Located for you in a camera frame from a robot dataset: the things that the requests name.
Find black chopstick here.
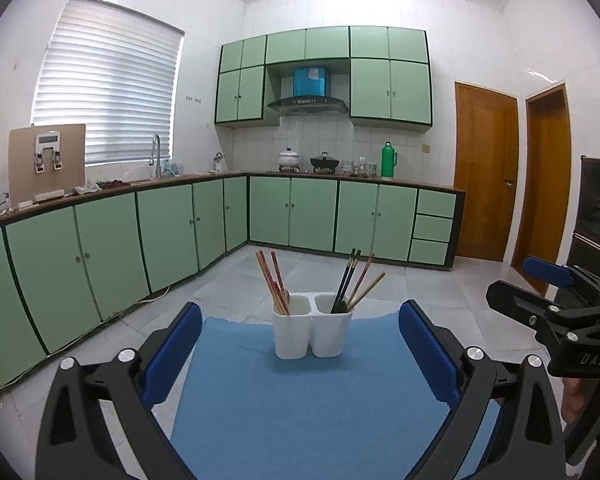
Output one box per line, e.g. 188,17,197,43
336,249,361,313
329,248,356,313

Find green lower kitchen cabinets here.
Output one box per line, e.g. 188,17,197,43
0,174,465,389

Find white window blind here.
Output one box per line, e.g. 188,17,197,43
31,0,184,165

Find blue table mat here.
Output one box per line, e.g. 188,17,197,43
168,310,504,480

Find black wok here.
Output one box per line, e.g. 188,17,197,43
310,152,340,174

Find red striped bamboo chopstick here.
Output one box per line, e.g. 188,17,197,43
344,252,375,312

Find black range hood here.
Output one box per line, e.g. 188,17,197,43
268,66,349,116

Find cardboard board with device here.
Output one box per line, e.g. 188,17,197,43
8,124,86,206

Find white cooking pot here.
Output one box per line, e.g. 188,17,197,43
278,148,301,172

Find person's right hand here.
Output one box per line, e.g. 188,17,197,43
560,378,598,424

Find black appliance at right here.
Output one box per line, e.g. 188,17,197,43
567,156,600,278

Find chrome sink faucet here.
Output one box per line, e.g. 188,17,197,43
149,133,162,180

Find red patterned chopstick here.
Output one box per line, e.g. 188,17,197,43
270,249,290,315
254,251,287,317
258,250,290,316

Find brown wooden door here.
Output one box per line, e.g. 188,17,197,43
512,84,571,294
454,82,519,261

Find green thermos flask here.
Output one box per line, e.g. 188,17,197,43
380,141,398,178

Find plain curved bamboo chopstick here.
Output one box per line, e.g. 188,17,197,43
346,271,386,312

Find white twin utensil holder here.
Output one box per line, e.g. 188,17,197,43
273,292,353,360

